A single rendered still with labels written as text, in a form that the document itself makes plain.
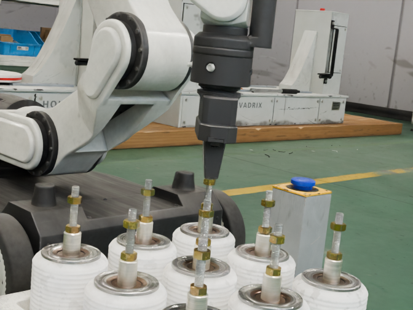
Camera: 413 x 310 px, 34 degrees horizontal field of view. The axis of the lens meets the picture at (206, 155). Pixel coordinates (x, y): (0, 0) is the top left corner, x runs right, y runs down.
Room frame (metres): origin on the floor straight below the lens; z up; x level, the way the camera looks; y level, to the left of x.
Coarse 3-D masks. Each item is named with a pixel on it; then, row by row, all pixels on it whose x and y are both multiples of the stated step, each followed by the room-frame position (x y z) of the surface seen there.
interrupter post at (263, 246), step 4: (256, 236) 0.91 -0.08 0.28; (260, 236) 0.90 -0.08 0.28; (264, 236) 0.90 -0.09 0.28; (268, 236) 0.90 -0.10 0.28; (256, 240) 0.91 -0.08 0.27; (260, 240) 0.90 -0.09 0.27; (264, 240) 0.90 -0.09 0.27; (268, 240) 0.90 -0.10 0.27; (256, 244) 0.91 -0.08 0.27; (260, 244) 0.90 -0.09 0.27; (264, 244) 0.90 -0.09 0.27; (268, 244) 0.90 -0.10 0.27; (256, 248) 0.91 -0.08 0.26; (260, 248) 0.90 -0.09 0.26; (264, 248) 0.90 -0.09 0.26; (268, 248) 0.90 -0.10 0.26; (256, 252) 0.91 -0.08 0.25; (260, 252) 0.90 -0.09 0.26; (264, 252) 0.90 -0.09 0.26; (268, 252) 0.90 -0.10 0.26
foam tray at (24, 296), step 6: (12, 294) 0.85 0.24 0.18; (18, 294) 0.86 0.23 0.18; (24, 294) 0.86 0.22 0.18; (0, 300) 0.83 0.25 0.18; (6, 300) 0.83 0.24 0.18; (12, 300) 0.83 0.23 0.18; (18, 300) 0.84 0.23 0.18; (24, 300) 0.84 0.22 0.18; (0, 306) 0.81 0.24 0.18; (6, 306) 0.81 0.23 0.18; (12, 306) 0.81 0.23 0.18; (18, 306) 0.82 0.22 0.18; (24, 306) 0.84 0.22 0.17
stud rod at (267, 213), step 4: (268, 192) 0.91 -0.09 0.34; (272, 192) 0.91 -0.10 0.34; (268, 196) 0.91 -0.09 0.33; (268, 200) 0.91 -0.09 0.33; (264, 208) 0.91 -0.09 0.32; (268, 208) 0.91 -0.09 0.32; (264, 212) 0.91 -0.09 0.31; (268, 212) 0.91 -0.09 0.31; (264, 216) 0.91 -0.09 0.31; (268, 216) 0.91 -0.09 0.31; (264, 220) 0.91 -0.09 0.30; (268, 220) 0.91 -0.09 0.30; (264, 224) 0.91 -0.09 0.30; (268, 224) 0.91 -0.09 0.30
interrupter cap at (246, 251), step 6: (240, 246) 0.93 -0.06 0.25; (246, 246) 0.93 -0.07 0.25; (252, 246) 0.93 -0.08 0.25; (240, 252) 0.90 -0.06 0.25; (246, 252) 0.91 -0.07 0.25; (252, 252) 0.92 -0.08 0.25; (270, 252) 0.92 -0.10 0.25; (282, 252) 0.92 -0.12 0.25; (246, 258) 0.88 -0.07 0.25; (252, 258) 0.88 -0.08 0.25; (258, 258) 0.88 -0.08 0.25; (264, 258) 0.88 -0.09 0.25; (282, 258) 0.89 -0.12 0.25; (288, 258) 0.90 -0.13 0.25
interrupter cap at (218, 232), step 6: (198, 222) 1.03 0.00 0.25; (180, 228) 0.99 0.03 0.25; (186, 228) 0.99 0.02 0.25; (192, 228) 1.00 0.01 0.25; (216, 228) 1.01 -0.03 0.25; (222, 228) 1.01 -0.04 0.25; (186, 234) 0.97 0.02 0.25; (192, 234) 0.96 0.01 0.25; (198, 234) 0.96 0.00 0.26; (210, 234) 0.97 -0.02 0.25; (216, 234) 0.98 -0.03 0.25; (222, 234) 0.98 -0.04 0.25; (228, 234) 0.98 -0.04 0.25
